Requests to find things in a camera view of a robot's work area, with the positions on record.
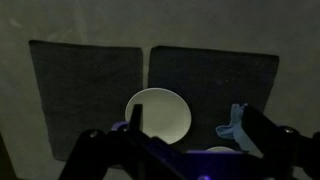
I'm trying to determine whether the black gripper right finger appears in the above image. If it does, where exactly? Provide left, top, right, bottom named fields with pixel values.
left=240, top=104, right=283, bottom=158

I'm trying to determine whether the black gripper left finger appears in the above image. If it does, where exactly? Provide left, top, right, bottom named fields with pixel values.
left=128, top=103, right=145, bottom=134

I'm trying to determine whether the light blue towel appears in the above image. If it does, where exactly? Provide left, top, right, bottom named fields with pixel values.
left=215, top=102, right=256, bottom=153

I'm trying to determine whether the large white plate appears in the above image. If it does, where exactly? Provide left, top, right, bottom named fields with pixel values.
left=124, top=87, right=193, bottom=145

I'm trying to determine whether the small white plate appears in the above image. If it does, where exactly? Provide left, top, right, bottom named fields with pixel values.
left=205, top=145, right=236, bottom=153

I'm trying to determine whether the dark placemat without small plate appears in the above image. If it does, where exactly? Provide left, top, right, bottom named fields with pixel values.
left=28, top=39, right=145, bottom=163

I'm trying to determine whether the dark placemat under small plate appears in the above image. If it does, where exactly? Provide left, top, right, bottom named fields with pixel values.
left=147, top=45, right=280, bottom=154

